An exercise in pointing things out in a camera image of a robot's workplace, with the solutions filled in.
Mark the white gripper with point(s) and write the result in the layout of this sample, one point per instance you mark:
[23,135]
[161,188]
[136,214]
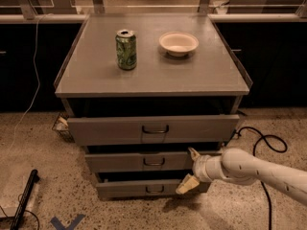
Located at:
[200,169]

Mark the grey drawer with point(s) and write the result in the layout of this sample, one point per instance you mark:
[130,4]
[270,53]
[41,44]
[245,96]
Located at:
[139,162]
[138,188]
[152,130]

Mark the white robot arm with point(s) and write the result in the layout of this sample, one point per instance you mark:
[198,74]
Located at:
[239,167]

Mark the grey bottom drawer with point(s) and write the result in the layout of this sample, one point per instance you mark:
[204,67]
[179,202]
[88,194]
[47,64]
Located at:
[138,188]

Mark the grey top drawer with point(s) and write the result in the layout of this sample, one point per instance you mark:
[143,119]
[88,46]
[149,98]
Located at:
[152,130]

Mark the grey drawer cabinet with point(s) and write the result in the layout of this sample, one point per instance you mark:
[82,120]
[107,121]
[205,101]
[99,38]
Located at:
[208,81]

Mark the white paper bowl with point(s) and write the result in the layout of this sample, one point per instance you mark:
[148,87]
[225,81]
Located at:
[178,44]

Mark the green soda can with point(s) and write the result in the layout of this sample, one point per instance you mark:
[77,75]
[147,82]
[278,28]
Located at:
[126,49]

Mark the black bar on floor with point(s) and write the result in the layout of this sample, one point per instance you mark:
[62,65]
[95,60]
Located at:
[32,180]

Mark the wire basket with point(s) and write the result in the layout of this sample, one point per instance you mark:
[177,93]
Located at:
[60,127]

